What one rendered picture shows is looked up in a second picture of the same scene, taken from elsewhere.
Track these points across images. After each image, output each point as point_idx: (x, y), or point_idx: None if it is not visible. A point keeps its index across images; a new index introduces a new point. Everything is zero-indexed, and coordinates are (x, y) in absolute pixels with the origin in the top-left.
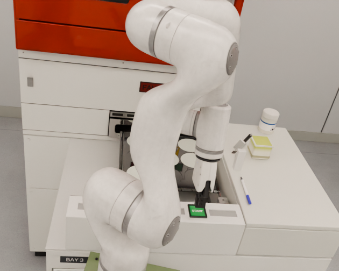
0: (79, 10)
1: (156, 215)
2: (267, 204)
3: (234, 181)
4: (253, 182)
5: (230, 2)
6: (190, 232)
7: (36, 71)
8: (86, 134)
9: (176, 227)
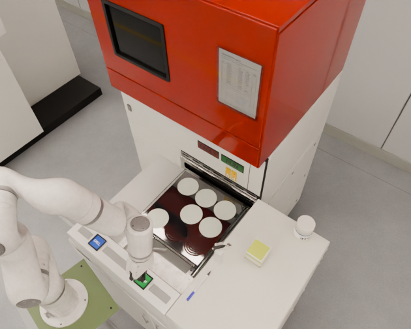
0: (139, 75)
1: (7, 293)
2: (201, 310)
3: (201, 271)
4: (216, 282)
5: (251, 113)
6: (132, 290)
7: (132, 102)
8: (169, 157)
9: (30, 303)
